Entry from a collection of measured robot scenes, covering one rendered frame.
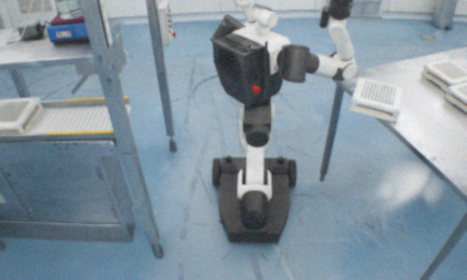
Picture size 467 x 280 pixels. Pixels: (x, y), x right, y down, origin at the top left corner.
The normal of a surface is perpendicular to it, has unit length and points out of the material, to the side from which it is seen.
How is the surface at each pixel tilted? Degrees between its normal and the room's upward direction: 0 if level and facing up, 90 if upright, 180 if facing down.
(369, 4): 90
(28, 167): 90
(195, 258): 0
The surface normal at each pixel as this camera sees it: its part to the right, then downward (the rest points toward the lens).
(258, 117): -0.06, -0.13
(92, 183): 0.02, 0.61
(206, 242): -0.03, -0.79
